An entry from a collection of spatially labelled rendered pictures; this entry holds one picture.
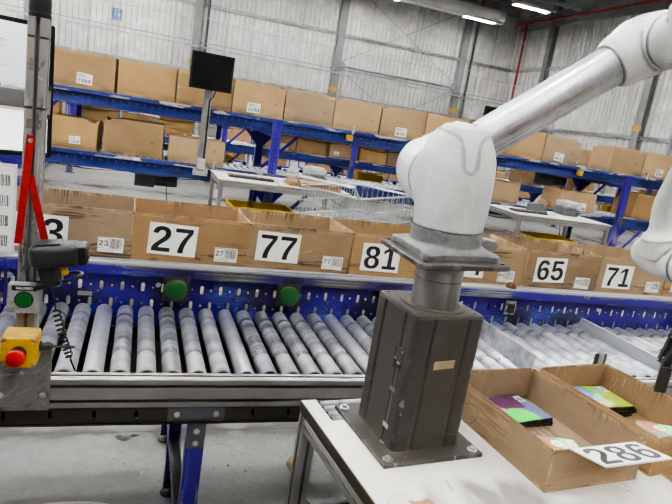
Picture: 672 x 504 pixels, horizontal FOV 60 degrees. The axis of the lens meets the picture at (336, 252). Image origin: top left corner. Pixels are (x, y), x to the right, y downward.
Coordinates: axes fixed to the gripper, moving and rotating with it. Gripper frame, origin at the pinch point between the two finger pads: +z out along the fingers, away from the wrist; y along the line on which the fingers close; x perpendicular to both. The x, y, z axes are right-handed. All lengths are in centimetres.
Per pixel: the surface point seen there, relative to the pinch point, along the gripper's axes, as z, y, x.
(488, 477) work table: 15, -29, 50
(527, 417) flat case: 11.6, -3.6, 35.5
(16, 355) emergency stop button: 5, -31, 154
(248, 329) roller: 15, 33, 116
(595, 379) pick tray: 10.1, 28.1, 6.4
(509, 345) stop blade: 12, 51, 27
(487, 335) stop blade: 13, 63, 32
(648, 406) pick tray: 10.6, 15.3, -4.1
